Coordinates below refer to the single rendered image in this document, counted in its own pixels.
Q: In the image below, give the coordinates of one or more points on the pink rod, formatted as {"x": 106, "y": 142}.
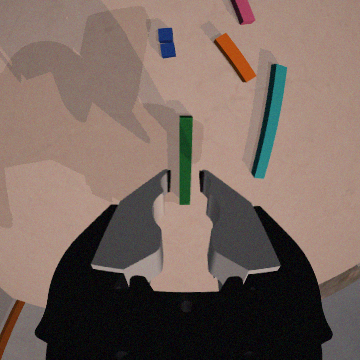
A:
{"x": 243, "y": 11}

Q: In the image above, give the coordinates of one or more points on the small blue cube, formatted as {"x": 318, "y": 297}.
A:
{"x": 165, "y": 35}
{"x": 168, "y": 50}

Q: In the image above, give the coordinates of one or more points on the green rod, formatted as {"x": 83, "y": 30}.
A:
{"x": 185, "y": 159}

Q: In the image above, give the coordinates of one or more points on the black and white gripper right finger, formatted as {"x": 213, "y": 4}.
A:
{"x": 247, "y": 242}

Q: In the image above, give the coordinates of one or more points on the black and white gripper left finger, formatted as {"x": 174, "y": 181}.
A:
{"x": 122, "y": 242}

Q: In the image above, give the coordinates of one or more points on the turquoise rod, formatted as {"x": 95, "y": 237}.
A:
{"x": 270, "y": 120}

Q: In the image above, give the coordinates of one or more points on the orange rod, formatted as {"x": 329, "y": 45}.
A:
{"x": 234, "y": 57}

